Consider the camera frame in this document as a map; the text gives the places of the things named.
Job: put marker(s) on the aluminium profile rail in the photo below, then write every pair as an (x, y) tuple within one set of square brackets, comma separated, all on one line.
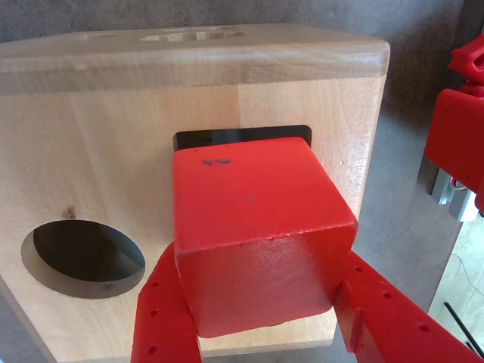
[(450, 196)]

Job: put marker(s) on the wooden shape sorter box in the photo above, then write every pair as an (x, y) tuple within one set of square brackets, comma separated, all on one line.
[(94, 151)]

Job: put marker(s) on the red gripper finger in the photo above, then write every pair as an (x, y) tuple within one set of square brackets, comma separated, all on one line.
[(397, 325), (162, 321)]

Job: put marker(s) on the red wooden cube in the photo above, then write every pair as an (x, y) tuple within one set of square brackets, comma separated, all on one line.
[(257, 234)]

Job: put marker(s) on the red robot arm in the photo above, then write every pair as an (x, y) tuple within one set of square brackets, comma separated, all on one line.
[(459, 143)]

